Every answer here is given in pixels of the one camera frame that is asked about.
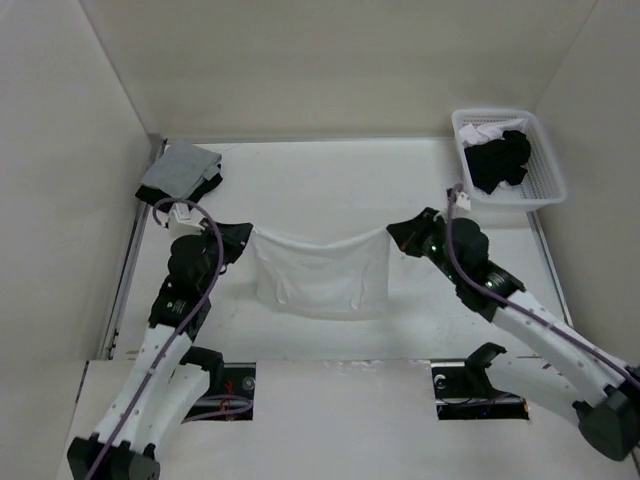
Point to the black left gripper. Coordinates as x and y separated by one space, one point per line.
236 238

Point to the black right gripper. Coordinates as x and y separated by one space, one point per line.
407 234

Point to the white tank top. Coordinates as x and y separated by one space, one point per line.
345 279

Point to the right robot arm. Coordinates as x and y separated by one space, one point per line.
567 375

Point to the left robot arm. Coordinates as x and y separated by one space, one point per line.
170 374

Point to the black tank top in basket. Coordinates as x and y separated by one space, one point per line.
499 161

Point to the white plastic laundry basket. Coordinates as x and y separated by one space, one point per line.
543 185

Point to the white garment in basket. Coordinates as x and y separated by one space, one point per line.
471 135

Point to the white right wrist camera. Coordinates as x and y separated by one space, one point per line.
458 202

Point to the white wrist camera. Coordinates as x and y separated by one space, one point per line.
180 221
458 202

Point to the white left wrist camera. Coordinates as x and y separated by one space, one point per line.
180 221

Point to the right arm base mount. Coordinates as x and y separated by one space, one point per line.
459 398

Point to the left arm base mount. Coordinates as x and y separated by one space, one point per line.
231 396

